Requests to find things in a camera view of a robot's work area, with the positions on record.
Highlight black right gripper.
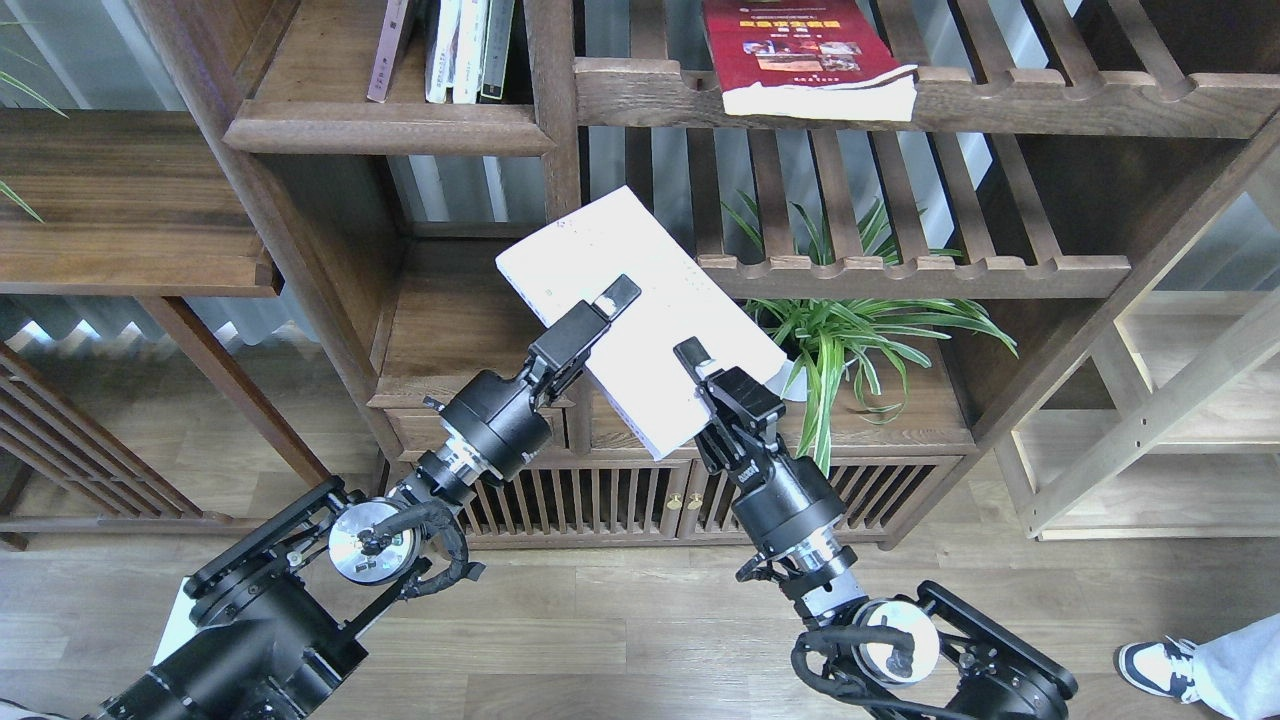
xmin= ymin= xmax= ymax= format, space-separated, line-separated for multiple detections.
xmin=673 ymin=337 xmax=842 ymax=557

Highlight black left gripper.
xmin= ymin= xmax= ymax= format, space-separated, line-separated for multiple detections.
xmin=425 ymin=275 xmax=643 ymax=491

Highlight white lavender paperback book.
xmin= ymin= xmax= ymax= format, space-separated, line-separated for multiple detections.
xmin=495 ymin=187 xmax=785 ymax=459

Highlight red paperback book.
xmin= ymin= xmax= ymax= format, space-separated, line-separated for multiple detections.
xmin=701 ymin=1 xmax=916 ymax=122

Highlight maroon book Chinese characters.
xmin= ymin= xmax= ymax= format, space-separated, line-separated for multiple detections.
xmin=366 ymin=1 xmax=417 ymax=102

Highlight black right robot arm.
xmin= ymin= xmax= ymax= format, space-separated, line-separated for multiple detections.
xmin=675 ymin=338 xmax=1078 ymax=719

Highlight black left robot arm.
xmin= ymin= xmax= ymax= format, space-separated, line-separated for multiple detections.
xmin=95 ymin=275 xmax=641 ymax=719

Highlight white plant pot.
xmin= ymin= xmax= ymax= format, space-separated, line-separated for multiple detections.
xmin=765 ymin=359 xmax=808 ymax=404

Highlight green spider plant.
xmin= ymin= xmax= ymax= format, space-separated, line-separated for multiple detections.
xmin=721 ymin=190 xmax=1019 ymax=477

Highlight white upright book left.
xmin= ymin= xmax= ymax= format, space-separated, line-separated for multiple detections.
xmin=422 ymin=0 xmax=461 ymax=104

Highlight white upright book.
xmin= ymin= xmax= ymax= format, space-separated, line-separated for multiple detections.
xmin=451 ymin=0 xmax=489 ymax=104
xmin=422 ymin=0 xmax=461 ymax=104

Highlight dark green upright book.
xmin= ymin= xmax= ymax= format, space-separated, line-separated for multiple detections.
xmin=477 ymin=0 xmax=516 ymax=104

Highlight white upright book middle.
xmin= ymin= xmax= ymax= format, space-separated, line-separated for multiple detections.
xmin=451 ymin=0 xmax=489 ymax=104

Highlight dark wooden bookshelf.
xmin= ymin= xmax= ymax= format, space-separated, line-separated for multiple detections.
xmin=134 ymin=1 xmax=1277 ymax=548

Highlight white floor stand leg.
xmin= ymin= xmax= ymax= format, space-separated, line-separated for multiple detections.
xmin=151 ymin=577 xmax=198 ymax=666

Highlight blue white sneaker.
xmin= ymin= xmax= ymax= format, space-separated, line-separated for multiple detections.
xmin=1115 ymin=635 xmax=1201 ymax=705

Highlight green leaf at left edge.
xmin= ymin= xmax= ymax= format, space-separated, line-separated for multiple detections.
xmin=0 ymin=20 xmax=69 ymax=225

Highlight light wooden shelf frame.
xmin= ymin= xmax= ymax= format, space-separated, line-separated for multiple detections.
xmin=993 ymin=150 xmax=1280 ymax=542

